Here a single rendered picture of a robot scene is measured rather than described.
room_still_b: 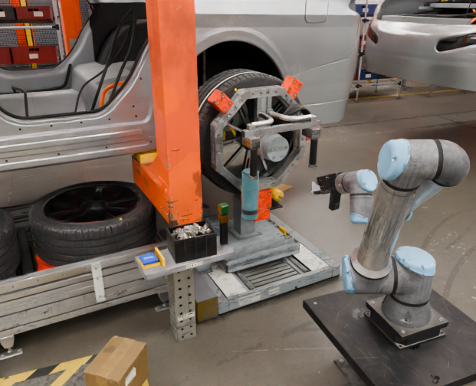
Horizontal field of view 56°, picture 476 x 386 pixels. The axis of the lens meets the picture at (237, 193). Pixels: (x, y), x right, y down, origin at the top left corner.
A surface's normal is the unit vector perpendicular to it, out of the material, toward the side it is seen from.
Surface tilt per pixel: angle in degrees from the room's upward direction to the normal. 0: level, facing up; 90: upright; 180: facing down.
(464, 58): 89
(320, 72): 90
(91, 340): 0
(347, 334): 0
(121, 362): 0
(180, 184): 90
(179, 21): 90
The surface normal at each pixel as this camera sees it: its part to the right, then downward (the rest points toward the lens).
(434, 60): -0.77, 0.28
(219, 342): 0.00, -0.91
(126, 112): 0.46, 0.36
